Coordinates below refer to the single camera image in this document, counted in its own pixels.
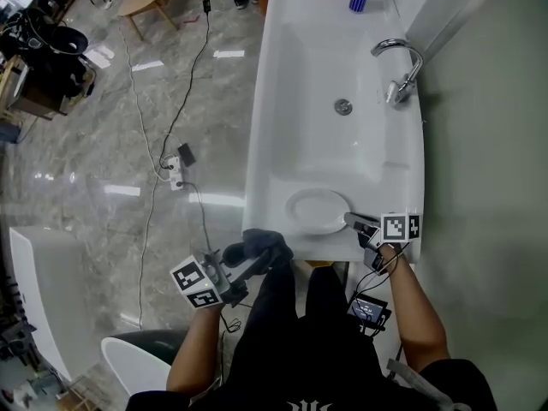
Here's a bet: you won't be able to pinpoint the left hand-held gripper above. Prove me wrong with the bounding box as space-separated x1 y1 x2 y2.
170 242 275 310

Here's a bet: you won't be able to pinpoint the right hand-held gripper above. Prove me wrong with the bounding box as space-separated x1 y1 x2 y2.
343 211 422 276

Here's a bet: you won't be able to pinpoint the dark grey cloth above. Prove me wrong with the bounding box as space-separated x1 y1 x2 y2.
241 228 295 276

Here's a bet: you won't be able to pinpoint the white plate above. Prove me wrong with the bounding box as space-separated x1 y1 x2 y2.
285 188 355 235

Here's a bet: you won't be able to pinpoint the person's right forearm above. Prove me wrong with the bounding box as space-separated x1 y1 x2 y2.
378 244 450 372

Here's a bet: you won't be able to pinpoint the person's left forearm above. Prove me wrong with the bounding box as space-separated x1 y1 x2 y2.
165 304 223 396

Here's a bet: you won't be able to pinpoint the person's black trousers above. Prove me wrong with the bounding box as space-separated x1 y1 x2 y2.
246 263 356 320

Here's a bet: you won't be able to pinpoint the small black display device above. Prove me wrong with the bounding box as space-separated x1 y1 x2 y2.
347 295 391 331

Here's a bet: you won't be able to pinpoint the white power strip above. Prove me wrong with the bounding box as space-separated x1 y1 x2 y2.
166 156 185 191

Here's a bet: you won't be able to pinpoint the black power adapter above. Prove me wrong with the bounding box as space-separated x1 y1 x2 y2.
177 142 197 166

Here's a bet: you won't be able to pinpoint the person's black T-shirt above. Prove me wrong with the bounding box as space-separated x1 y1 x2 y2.
126 314 497 411

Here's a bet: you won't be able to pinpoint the white round basin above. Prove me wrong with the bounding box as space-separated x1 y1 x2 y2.
100 330 189 397

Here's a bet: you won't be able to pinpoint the chrome faucet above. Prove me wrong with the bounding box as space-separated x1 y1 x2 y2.
370 38 425 107

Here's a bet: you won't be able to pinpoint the white ceramic sink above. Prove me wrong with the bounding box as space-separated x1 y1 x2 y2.
241 0 426 265

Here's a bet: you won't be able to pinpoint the wooden cabinet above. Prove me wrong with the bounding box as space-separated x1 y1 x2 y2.
6 57 69 122

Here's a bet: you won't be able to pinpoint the black machine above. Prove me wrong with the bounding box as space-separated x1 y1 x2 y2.
0 6 98 98

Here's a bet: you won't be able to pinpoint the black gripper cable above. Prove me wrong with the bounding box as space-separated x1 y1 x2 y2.
353 250 406 337
219 304 244 384

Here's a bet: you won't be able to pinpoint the short black floor cable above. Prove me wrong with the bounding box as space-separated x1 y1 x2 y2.
179 181 215 256

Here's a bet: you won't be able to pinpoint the grey shoulder strap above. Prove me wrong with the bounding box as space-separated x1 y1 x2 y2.
387 357 466 411

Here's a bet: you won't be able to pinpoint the white floor cable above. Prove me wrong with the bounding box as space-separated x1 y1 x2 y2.
119 27 172 329

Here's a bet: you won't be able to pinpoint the long black floor cable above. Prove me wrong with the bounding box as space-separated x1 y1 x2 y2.
158 0 213 169

